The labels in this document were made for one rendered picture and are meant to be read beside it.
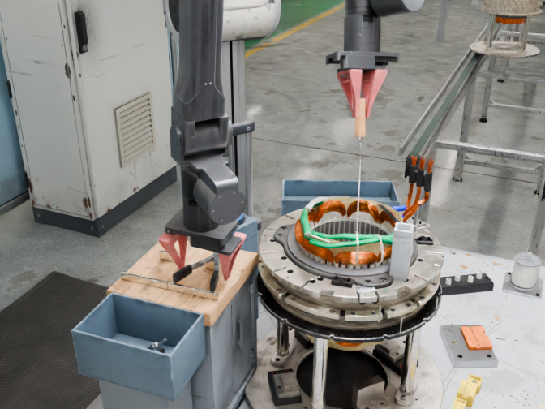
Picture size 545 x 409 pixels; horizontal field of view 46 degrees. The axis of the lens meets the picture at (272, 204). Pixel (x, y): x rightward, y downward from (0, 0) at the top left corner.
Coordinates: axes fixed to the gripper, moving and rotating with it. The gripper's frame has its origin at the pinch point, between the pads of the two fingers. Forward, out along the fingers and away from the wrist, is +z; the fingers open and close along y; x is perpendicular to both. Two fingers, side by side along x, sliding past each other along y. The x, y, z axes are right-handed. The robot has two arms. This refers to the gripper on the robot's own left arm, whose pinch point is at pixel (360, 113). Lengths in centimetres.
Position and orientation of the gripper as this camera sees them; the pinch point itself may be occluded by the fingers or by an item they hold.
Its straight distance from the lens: 104.2
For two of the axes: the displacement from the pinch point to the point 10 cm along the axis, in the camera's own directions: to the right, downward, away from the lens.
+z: 0.0, 9.9, 1.0
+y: 9.8, -0.2, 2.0
